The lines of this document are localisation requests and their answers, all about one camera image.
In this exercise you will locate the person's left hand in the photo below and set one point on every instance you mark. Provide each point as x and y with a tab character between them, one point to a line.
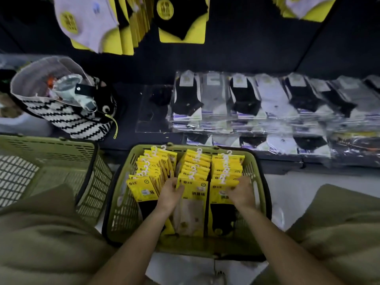
167	196

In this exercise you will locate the person's right hand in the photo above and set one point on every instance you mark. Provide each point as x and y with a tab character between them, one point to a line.
243	196

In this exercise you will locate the person's right thumb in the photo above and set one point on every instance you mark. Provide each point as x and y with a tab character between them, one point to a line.
231	193

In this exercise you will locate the person's left thumb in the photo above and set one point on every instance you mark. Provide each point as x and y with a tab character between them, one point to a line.
180	189

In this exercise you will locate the beige sock single packet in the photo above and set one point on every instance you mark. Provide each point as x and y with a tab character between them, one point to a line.
192	211

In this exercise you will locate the black sock single packet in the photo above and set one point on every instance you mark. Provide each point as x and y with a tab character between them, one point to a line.
221	219

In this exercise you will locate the person's left forearm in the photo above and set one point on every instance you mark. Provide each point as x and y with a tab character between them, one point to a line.
133	249

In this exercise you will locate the person's right forearm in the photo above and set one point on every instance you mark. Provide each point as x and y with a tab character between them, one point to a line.
282	249

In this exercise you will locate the rows of yellow-card sock packets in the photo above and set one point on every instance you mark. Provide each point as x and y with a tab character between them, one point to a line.
196	166

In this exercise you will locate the green basket holding socks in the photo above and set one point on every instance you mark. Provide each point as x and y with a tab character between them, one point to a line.
124	210

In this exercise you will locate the black display shelf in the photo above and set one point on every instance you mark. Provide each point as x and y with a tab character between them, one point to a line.
127	139

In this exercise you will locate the clear-wrapped all-black sock pack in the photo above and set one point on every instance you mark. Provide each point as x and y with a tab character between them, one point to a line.
156	109

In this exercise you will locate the stack of clear-wrapped sock packs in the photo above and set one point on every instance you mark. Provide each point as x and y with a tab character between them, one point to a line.
273	100

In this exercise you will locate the person's right leg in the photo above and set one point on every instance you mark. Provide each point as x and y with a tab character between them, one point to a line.
341	228

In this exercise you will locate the person's leg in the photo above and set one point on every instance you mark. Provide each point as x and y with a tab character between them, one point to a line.
44	243
341	228

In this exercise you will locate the black white zigzag tote bag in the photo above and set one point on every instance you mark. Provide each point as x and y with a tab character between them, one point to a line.
65	118

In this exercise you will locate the empty green plastic basket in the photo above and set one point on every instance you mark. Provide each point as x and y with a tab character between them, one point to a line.
44	151

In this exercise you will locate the person's left leg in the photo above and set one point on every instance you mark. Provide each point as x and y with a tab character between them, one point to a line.
44	243

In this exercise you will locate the hanging black sock yellow card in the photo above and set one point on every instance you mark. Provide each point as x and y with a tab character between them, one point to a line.
181	17

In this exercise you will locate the hanging bunch of lavender socks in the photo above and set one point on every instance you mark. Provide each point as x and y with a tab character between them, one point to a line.
89	23

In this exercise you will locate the hanging lavender sock yellow card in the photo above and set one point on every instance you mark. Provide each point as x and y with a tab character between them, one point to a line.
305	5

